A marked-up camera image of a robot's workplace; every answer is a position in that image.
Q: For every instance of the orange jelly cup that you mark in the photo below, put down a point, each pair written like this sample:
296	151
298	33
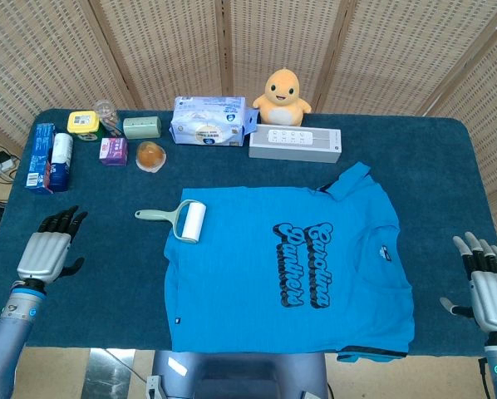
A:
150	157

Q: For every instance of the green white lint roller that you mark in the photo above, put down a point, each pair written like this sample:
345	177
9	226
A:
192	220

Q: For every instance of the blue toothpaste box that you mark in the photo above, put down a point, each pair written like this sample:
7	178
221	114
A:
38	158

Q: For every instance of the white blue tube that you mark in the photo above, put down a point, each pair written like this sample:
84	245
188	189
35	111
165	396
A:
60	162

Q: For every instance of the purple small box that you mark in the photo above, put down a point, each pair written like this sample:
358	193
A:
113	151

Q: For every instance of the dark teal carpeted table surface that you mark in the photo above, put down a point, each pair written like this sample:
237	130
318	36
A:
115	270

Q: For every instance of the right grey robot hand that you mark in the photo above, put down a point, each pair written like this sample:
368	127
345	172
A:
490	291

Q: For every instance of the grey rectangular speaker box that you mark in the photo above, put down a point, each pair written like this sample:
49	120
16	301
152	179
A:
294	145

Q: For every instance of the clear jar with sticks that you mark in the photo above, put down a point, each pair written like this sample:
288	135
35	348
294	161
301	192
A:
109	118

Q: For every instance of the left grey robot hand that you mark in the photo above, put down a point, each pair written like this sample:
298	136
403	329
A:
42	251

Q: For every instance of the woven folding screen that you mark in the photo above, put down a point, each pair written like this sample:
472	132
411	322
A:
169	50

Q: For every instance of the orange plush toy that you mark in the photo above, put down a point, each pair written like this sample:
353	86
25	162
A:
281	97

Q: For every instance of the light green case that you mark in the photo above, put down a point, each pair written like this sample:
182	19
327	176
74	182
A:
141	127

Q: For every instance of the blue white tissue pack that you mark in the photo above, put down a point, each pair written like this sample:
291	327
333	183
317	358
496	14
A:
207	120

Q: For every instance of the yellow lid green container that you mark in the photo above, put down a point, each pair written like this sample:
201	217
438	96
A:
82	121

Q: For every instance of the blue printed t-shirt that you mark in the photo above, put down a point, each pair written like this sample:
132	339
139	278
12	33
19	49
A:
240	282

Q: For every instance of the grey robot torso base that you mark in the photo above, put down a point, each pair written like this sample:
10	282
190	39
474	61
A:
232	374

